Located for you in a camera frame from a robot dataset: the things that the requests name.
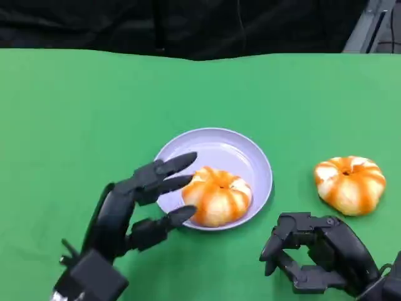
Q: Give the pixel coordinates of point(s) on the black backdrop curtain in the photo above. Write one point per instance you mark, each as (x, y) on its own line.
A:
(125, 25)

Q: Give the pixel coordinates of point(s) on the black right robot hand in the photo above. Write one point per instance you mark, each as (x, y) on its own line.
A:
(341, 247)

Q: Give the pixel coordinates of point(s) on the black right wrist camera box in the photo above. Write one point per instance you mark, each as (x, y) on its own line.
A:
(391, 282)

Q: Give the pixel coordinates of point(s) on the green table cloth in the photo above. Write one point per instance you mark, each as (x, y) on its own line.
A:
(125, 109)

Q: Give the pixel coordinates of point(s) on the grey metal frame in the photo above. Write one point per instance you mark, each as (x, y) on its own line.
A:
(365, 28)

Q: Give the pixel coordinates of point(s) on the lilac plate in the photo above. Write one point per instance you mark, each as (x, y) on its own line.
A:
(225, 150)

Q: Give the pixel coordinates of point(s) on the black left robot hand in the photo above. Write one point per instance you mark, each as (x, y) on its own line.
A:
(112, 213)

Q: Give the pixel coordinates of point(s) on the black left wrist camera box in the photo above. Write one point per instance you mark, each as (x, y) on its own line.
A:
(94, 279)

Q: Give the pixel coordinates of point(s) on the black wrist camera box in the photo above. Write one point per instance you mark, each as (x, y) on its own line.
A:
(94, 279)
(391, 282)

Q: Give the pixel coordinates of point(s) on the orange white toy bread roll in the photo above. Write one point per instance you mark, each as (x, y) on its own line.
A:
(349, 188)
(219, 197)

